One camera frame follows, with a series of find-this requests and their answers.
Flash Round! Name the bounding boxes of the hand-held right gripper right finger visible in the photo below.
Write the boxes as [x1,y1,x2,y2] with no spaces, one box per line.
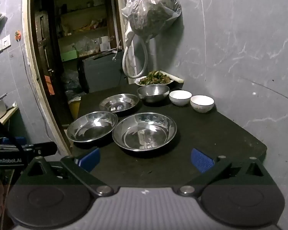
[176,148,275,196]

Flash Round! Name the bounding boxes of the orange cloth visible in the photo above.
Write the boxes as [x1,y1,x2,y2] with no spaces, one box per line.
[44,75,55,95]

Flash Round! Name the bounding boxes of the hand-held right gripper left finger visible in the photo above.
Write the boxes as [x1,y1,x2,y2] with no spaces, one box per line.
[17,147,116,197]

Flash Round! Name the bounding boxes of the large steel plate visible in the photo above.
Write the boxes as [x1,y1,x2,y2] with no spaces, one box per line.
[112,112,177,152]

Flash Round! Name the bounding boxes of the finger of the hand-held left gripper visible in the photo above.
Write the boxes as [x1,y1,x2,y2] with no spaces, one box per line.
[1,136,26,146]
[20,142,58,157]

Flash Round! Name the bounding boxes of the steel bowl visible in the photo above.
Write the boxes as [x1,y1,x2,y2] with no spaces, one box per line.
[137,85,170,103]

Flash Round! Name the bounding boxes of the white cable with plug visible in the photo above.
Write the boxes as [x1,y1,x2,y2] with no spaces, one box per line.
[112,41,122,61]

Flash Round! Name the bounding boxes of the stir-fried green vegetables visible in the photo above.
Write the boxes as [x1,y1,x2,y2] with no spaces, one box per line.
[140,70,171,85]

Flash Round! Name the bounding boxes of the yellow box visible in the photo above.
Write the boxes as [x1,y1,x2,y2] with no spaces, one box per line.
[68,96,81,120]

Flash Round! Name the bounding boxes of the hanging clear plastic bag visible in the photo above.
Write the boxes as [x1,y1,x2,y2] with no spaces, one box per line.
[121,0,182,39]

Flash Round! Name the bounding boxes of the steel plate with sticker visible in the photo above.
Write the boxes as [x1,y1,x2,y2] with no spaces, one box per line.
[99,93,140,117]

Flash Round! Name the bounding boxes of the white serving spoon handle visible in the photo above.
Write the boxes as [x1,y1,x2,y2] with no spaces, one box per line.
[158,71,184,83]

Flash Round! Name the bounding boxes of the green box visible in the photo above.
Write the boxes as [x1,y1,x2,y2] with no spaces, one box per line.
[61,50,78,61]

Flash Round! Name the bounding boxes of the white oval plate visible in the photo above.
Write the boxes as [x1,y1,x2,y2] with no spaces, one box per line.
[135,70,174,87]

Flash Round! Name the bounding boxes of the wooden door frame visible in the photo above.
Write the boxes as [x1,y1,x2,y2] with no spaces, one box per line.
[22,0,137,156]

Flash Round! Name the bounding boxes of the wooden side table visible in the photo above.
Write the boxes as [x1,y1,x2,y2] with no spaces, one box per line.
[0,107,19,138]

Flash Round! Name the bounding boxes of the crumpled plastic bag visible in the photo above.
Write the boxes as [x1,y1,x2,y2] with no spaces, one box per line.
[61,69,85,101]

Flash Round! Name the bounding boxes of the grey cabinet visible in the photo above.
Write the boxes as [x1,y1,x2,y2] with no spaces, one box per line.
[83,50,129,93]

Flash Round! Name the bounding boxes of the white hose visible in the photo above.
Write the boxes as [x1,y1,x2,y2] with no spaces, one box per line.
[122,21,149,79]

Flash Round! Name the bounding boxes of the dark wooden door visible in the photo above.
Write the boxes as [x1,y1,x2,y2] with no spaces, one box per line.
[35,0,63,125]

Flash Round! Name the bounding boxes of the white bowl with red rim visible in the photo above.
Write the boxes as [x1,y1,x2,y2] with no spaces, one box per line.
[190,95,215,113]
[169,90,192,106]

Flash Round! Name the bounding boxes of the cluttered wooden shelf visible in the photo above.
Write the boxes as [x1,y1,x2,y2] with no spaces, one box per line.
[53,0,120,60]

